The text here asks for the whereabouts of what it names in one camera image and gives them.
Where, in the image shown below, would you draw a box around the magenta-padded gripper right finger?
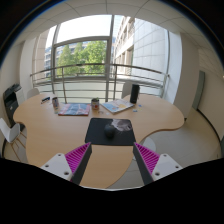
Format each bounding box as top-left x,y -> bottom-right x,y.
132,142 -> 184,186

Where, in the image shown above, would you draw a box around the black printer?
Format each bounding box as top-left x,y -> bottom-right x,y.
2,83 -> 24,129

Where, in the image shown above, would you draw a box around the printed drink can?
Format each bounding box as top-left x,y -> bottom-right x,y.
51,96 -> 60,109

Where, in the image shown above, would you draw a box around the light blue magazine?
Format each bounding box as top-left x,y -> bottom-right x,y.
100,98 -> 135,114

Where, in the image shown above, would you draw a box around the black mouse pad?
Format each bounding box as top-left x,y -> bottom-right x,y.
84,117 -> 137,147

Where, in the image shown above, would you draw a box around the white chair, wooden legs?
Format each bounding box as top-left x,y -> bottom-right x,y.
0,117 -> 28,158

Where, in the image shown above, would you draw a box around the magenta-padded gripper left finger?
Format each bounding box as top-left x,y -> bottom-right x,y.
40,142 -> 93,186

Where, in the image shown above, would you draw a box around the white plant pot, red print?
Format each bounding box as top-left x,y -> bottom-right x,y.
90,97 -> 101,111

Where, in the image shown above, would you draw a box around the red and blue magazine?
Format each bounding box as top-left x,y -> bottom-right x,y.
57,102 -> 92,117

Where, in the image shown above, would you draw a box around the black cylindrical bottle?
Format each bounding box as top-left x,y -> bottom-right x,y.
129,83 -> 141,104

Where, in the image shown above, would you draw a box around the metal balcony railing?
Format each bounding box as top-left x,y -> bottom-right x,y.
29,63 -> 170,103

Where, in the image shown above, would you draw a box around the black computer mouse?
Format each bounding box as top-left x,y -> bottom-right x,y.
104,123 -> 118,139

